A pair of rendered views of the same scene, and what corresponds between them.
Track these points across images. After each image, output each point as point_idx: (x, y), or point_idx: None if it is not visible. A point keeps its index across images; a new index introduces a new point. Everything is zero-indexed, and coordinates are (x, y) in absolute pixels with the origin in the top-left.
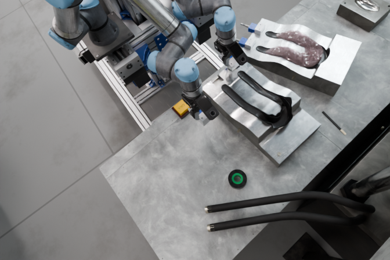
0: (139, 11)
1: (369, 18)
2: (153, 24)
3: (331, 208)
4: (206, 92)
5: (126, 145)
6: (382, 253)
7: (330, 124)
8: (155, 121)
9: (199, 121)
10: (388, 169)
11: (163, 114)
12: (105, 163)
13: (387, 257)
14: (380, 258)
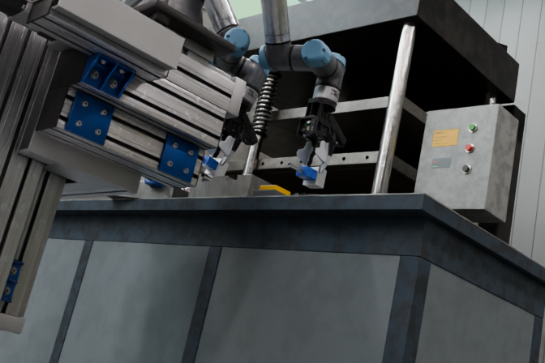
0: None
1: None
2: (286, 20)
3: None
4: (260, 178)
5: (361, 194)
6: (440, 196)
7: None
8: (301, 195)
9: (317, 181)
10: (379, 177)
11: (285, 195)
12: (410, 193)
13: (444, 185)
14: (445, 194)
